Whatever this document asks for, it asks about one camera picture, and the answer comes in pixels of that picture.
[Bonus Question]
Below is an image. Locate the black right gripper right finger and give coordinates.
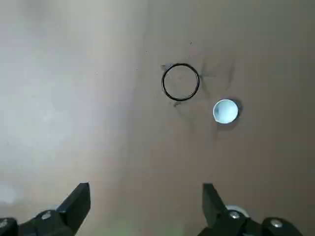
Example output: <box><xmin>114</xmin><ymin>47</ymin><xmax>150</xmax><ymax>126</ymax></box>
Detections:
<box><xmin>196</xmin><ymin>183</ymin><xmax>315</xmax><ymax>236</ymax></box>

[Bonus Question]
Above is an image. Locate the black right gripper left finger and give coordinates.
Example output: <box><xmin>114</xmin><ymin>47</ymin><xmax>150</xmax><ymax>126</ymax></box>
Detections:
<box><xmin>0</xmin><ymin>182</ymin><xmax>91</xmax><ymax>236</ymax></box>

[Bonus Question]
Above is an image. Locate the white porcelain crucible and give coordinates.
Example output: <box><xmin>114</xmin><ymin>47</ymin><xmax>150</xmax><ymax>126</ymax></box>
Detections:
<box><xmin>212</xmin><ymin>98</ymin><xmax>239</xmax><ymax>124</ymax></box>

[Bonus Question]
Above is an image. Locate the black metal tripod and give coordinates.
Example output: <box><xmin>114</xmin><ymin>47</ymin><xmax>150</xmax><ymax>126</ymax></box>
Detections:
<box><xmin>160</xmin><ymin>62</ymin><xmax>201</xmax><ymax>102</ymax></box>

